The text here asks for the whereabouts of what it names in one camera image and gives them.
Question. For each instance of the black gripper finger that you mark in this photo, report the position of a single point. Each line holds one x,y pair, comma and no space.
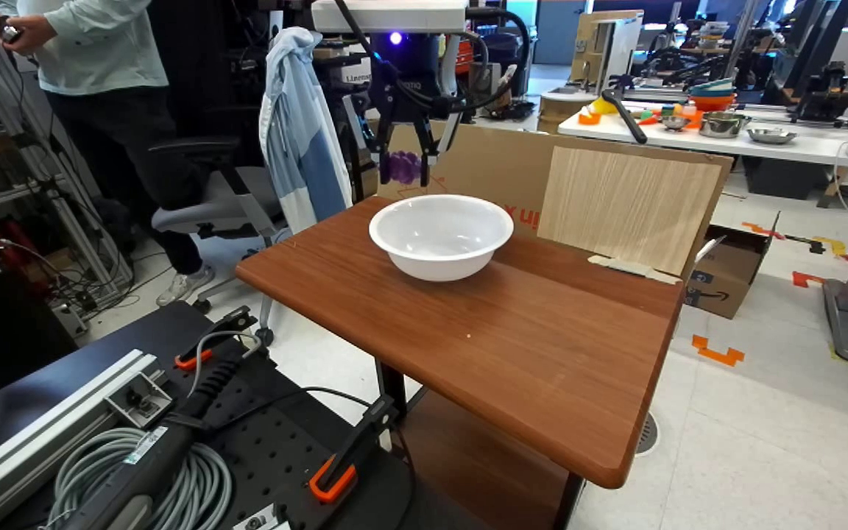
387,150
427,153

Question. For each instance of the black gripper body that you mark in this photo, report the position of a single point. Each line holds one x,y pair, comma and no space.
406,105

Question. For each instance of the purple toy grape bunch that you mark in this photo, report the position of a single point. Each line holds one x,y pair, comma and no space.
403,169

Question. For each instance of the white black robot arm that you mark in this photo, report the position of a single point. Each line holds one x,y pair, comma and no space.
390,15

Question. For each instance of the white plastic bowl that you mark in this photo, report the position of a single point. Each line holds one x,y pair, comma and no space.
439,236

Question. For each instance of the orange bowl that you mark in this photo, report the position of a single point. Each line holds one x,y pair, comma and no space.
712,99

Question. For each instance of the metal bowl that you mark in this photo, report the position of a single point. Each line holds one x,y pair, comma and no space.
770,134

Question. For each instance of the brown cardboard with orange print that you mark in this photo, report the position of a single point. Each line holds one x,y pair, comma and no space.
493,166

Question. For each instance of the blue white jacket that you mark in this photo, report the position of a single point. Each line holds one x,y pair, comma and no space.
294,127

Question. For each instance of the grey office chair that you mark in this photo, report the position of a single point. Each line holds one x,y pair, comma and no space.
212,206

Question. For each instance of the tall cardboard box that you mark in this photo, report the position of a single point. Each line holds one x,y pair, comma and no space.
605,49

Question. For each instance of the light wood grain panel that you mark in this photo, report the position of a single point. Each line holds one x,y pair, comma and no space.
631,206

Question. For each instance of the person in light shirt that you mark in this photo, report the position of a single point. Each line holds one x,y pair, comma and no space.
101,68

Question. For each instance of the black perforated breadboard table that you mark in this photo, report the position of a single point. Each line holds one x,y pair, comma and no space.
278,442

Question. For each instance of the wooden table base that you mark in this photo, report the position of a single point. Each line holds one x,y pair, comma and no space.
484,459

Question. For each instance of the small cardboard box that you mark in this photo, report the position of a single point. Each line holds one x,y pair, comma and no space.
727,268

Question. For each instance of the orange floor tape marker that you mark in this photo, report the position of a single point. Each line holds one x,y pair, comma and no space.
715,350

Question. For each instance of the metal shelf rack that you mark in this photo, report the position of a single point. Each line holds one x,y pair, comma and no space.
41,196

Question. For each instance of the white background table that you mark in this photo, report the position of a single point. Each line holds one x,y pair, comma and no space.
795,146

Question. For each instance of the metal corner bracket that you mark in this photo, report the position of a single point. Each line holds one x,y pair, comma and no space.
143,402

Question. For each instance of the aluminium extrusion rail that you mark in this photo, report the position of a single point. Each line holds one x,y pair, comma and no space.
41,427

